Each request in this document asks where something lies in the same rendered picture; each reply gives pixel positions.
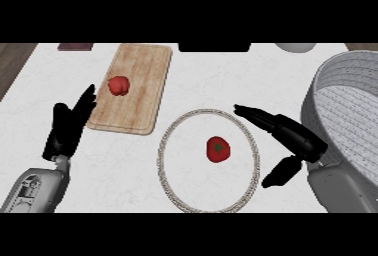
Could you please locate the white round bowl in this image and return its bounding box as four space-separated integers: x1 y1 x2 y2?
273 43 317 54

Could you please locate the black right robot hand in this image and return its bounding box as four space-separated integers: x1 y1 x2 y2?
231 104 329 189

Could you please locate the white round placemat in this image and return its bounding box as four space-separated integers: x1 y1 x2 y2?
155 108 261 214

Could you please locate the black appliance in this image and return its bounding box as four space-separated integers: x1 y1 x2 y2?
177 43 252 53

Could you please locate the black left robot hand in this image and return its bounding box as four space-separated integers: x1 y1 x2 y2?
41 83 97 163

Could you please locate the wooden cutting board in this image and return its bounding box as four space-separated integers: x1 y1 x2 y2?
85 43 174 136

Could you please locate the red tomato with green stem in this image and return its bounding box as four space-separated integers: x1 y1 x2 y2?
205 135 233 164

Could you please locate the red bell pepper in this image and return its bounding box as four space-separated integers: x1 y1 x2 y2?
106 75 131 97

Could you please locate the grey wicker basket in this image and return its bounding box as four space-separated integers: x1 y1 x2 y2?
299 50 378 188

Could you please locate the dark red flat object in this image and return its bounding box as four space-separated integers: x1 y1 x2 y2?
56 43 94 52

